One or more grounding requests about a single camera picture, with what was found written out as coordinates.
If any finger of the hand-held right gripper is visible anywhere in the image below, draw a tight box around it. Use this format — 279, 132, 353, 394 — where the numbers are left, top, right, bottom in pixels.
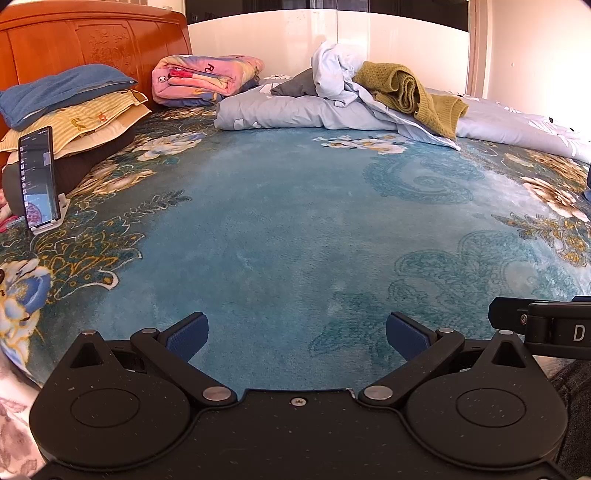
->
488, 296, 532, 331

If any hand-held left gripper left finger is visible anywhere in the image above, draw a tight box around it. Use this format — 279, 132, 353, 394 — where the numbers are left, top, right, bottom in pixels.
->
69, 312, 237, 408

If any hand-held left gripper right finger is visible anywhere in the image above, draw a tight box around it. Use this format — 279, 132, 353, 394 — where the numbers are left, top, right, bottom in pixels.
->
358, 312, 539, 408

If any mustard knit sweater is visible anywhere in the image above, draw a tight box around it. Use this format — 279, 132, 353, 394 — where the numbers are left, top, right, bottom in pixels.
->
353, 61, 469, 140

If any person's dark grey clothing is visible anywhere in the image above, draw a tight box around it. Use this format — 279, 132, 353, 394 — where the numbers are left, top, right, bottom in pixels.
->
549, 357, 591, 467

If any teal floral bed blanket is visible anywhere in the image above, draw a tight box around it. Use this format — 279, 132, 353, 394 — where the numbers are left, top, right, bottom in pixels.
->
0, 104, 591, 398

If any white phone stand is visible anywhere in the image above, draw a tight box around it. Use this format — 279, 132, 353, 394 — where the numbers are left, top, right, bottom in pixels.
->
28, 194, 71, 236

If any pale floral bed sheet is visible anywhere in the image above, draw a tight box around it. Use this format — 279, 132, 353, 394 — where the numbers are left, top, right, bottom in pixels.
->
0, 351, 51, 480

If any dark brown pillow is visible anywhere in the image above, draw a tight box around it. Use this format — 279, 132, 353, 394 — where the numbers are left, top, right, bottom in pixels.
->
2, 124, 139, 217

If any black smartphone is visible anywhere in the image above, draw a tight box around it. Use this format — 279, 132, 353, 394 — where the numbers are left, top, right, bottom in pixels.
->
17, 126, 63, 230

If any cream pillow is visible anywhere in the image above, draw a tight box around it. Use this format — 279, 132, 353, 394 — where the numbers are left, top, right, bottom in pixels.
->
0, 102, 153, 154

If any yellow striped pillow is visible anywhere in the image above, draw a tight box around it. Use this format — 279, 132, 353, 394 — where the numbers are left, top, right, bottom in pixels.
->
2, 89, 148, 141

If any pale blue floral quilt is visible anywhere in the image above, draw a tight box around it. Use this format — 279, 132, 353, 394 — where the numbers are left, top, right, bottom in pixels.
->
215, 69, 591, 162

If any pink folded cartoon blanket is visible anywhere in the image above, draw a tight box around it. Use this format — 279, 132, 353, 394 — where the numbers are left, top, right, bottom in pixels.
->
152, 54, 265, 108

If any grey cloth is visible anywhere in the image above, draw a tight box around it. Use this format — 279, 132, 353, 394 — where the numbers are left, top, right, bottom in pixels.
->
270, 68, 319, 97

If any blue pillow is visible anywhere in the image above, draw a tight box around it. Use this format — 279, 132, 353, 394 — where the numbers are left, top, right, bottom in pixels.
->
0, 64, 138, 131

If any light blue garment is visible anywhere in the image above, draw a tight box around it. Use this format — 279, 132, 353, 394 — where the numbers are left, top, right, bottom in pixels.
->
311, 41, 462, 151

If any orange wooden headboard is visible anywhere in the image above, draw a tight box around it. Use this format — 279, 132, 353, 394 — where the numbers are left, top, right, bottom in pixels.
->
0, 9, 194, 144

